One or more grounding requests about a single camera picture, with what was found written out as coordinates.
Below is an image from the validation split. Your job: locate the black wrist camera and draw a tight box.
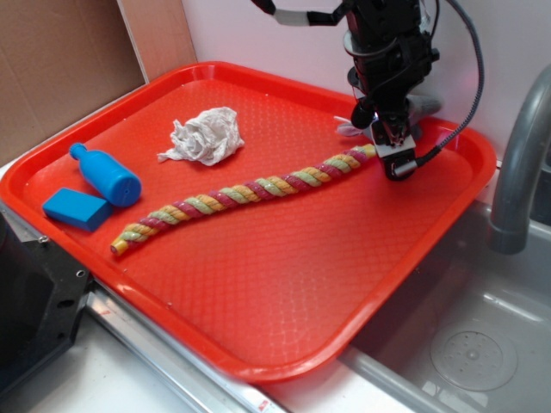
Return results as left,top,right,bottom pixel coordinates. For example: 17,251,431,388
375,145,418,181

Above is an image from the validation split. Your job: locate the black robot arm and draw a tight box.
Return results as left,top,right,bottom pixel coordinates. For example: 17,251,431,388
254,1,439,147

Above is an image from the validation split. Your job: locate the blue rectangular block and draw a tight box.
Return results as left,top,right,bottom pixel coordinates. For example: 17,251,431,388
42,188,113,231

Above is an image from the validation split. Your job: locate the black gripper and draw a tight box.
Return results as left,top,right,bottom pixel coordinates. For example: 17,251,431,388
344,29,439,147

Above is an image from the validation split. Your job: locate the gray sink faucet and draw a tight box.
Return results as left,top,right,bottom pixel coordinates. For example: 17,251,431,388
487,67,550,255

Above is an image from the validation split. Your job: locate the red plastic tray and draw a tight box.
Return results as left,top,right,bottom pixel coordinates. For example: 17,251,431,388
1,63,496,383

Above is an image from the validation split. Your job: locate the gray plush animal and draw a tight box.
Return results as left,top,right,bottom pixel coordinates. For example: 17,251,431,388
334,95,442,140

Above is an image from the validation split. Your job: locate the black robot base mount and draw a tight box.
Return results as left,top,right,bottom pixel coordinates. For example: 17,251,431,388
1,217,91,398

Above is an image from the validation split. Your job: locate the braided gray cable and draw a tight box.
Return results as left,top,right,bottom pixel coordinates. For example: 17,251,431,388
415,0,486,167

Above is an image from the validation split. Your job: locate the brown cardboard panel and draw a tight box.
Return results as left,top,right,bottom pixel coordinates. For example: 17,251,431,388
1,1,196,164

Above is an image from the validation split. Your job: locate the blue plastic bottle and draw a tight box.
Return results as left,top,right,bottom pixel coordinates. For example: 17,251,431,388
69,143,142,207

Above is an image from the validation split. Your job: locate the multicolour twisted rope toy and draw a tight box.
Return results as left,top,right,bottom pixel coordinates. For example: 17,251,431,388
109,144,376,256

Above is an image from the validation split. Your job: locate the crumpled white paper towel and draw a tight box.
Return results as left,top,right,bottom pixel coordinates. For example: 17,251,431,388
157,107,245,166

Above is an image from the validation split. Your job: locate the gray plastic sink basin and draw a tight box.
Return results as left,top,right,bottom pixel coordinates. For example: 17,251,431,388
342,203,550,412

